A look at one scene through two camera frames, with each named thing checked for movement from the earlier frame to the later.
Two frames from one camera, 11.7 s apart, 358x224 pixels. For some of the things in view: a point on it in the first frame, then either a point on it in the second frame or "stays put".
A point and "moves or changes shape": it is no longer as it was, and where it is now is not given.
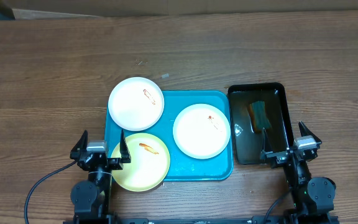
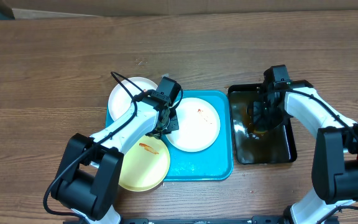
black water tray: [255, 106] stays put
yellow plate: [150, 163] stays put
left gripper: [125, 157] -> [174, 126]
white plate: [201, 131] moves or changes shape
